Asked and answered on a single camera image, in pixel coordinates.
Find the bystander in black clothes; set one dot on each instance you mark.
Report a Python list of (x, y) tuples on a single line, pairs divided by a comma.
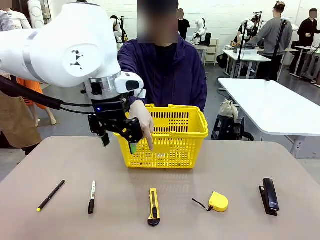
[(307, 32)]

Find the black tripod stand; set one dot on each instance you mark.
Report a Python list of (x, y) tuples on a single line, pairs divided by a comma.
[(277, 50), (241, 50)]

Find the white marker black cap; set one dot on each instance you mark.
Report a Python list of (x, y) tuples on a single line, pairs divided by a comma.
[(91, 200)]

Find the black pen yellow tip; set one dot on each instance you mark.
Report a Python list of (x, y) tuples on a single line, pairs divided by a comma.
[(51, 195)]

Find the white drawer cabinet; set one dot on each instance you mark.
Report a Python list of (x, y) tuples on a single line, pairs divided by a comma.
[(212, 51)]

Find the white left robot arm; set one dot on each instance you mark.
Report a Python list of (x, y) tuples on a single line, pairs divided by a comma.
[(75, 37)]

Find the beige cloth bag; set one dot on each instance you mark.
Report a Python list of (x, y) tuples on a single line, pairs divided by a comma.
[(228, 108)]

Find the yellow tape measure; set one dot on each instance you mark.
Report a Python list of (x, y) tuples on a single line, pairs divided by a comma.
[(218, 202)]

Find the bystander in black shirt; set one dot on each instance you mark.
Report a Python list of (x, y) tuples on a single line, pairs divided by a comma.
[(183, 25)]

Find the white background desk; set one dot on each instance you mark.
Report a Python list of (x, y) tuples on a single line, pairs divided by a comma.
[(250, 56)]

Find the man in grey sweater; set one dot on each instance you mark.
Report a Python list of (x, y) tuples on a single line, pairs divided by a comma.
[(272, 35)]

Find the yellow utility knife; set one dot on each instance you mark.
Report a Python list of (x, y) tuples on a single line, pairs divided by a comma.
[(154, 207)]

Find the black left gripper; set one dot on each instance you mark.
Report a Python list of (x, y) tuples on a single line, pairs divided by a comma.
[(110, 110)]

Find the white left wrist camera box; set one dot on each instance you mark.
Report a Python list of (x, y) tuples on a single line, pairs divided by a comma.
[(141, 94)]

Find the yellow plastic shopping basket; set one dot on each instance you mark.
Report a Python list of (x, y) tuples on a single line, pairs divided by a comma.
[(175, 150)]

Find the person in purple jacket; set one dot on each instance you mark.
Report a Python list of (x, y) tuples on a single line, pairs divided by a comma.
[(170, 75)]

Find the large white table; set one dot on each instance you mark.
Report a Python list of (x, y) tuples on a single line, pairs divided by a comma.
[(275, 105)]

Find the black stapler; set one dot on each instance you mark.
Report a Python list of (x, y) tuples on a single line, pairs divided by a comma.
[(270, 197)]

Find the white standing air unit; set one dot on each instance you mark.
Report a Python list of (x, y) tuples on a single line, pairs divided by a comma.
[(37, 12)]

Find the white humanoid robot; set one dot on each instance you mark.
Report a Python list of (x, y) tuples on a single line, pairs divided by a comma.
[(118, 27), (247, 27), (200, 27)]

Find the mannequin with brown apron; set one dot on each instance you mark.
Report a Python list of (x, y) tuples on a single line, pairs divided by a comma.
[(15, 120)]

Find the person right hand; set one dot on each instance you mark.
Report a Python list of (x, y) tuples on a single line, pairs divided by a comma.
[(146, 120)]

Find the black stool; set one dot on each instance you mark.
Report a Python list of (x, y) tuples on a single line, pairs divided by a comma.
[(227, 127)]

